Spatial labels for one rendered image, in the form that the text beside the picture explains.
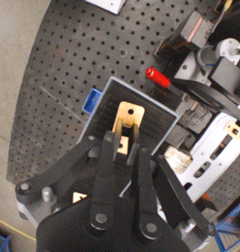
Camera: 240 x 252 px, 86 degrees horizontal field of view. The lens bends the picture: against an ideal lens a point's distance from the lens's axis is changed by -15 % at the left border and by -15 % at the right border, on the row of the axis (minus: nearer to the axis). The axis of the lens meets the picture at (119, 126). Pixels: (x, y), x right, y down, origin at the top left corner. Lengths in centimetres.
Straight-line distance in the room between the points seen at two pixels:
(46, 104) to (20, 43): 109
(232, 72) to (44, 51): 77
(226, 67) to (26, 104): 88
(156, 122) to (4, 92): 186
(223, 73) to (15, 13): 189
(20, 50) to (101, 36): 121
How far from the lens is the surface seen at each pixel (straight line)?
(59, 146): 92
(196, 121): 39
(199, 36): 38
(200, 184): 62
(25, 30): 182
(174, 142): 37
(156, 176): 17
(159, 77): 28
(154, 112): 27
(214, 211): 74
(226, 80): 31
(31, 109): 91
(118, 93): 26
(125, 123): 24
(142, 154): 16
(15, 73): 187
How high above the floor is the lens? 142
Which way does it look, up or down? 70 degrees down
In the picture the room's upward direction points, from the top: 169 degrees counter-clockwise
